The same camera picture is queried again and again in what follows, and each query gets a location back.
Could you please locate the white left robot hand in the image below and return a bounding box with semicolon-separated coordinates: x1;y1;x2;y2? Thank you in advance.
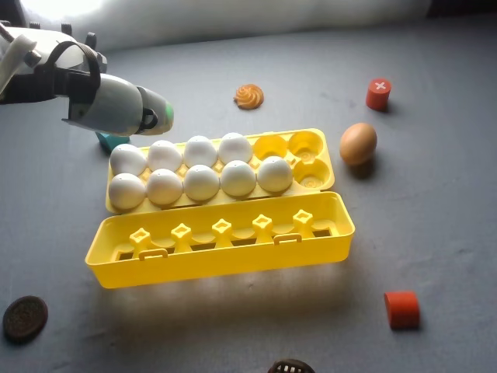
23;22;175;137

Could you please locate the dark brown round cookie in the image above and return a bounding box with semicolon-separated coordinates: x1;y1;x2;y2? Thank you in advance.
2;295;49;343

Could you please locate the orange swirl cookie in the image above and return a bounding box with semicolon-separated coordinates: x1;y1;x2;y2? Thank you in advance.
233;83;265;110

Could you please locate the red half-round block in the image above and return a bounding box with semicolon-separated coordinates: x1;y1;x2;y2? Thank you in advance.
384;290;422;330

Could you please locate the brown woven basket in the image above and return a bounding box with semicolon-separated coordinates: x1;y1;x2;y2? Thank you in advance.
267;358;316;373

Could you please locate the brown-yellow toy egg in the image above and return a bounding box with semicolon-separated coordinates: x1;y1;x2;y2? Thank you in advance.
339;122;378;167

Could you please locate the white backdrop sheet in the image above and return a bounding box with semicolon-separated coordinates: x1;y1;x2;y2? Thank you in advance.
0;0;497;51

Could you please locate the teal number block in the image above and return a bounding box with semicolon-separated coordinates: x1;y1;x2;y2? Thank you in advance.
96;131;130;153

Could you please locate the red cylinder with white cross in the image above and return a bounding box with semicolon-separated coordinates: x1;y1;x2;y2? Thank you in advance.
365;78;392;111

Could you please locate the yellow plastic egg box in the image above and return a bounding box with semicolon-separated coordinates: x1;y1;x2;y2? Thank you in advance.
85;127;356;289

